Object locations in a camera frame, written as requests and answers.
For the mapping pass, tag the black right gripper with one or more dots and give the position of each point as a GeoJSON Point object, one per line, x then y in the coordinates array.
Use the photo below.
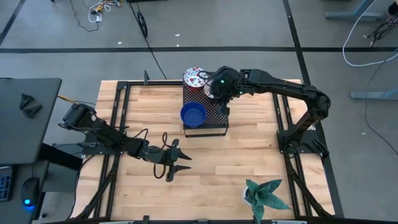
{"type": "Point", "coordinates": [224, 109]}

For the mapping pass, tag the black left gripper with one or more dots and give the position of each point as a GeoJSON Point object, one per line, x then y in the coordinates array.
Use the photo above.
{"type": "Point", "coordinates": [172, 155]}

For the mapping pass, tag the small blue bowl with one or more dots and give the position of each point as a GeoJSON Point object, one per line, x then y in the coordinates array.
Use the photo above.
{"type": "Point", "coordinates": [193, 115]}

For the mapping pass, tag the red bowl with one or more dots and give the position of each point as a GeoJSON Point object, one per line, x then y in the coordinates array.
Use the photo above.
{"type": "Point", "coordinates": [192, 77]}

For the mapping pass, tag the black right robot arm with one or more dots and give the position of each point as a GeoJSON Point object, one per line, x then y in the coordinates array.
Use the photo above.
{"type": "Point", "coordinates": [280, 88]}

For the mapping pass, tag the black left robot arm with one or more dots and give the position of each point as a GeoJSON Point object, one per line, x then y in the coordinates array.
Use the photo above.
{"type": "Point", "coordinates": [105, 137]}

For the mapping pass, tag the black perforated metal rack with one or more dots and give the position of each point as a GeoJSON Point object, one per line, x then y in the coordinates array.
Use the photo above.
{"type": "Point", "coordinates": [214, 122]}

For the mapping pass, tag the white plant pot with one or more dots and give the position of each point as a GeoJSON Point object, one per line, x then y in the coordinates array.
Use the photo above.
{"type": "Point", "coordinates": [243, 195]}

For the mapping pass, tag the green artificial plant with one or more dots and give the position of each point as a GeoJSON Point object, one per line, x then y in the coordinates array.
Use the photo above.
{"type": "Point", "coordinates": [264, 194]}

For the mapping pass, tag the black desk support bar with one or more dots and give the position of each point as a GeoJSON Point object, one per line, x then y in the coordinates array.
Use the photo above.
{"type": "Point", "coordinates": [62, 157]}

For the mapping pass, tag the grey keyboard tray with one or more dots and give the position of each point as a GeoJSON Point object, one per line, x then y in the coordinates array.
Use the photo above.
{"type": "Point", "coordinates": [43, 174]}

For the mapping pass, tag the grey desk foot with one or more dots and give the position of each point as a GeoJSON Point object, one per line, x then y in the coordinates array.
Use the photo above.
{"type": "Point", "coordinates": [374, 94]}
{"type": "Point", "coordinates": [354, 15]}

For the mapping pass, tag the black computer mouse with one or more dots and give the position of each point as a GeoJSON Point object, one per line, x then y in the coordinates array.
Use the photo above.
{"type": "Point", "coordinates": [30, 191]}

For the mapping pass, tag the grey side desk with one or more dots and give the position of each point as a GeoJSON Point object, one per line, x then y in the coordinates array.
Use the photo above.
{"type": "Point", "coordinates": [18, 140]}

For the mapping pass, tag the dark keyboard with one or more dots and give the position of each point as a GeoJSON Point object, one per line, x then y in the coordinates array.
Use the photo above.
{"type": "Point", "coordinates": [4, 186]}

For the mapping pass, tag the black aluminium rig frame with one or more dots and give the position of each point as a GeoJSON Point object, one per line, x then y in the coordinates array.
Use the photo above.
{"type": "Point", "coordinates": [155, 82]}

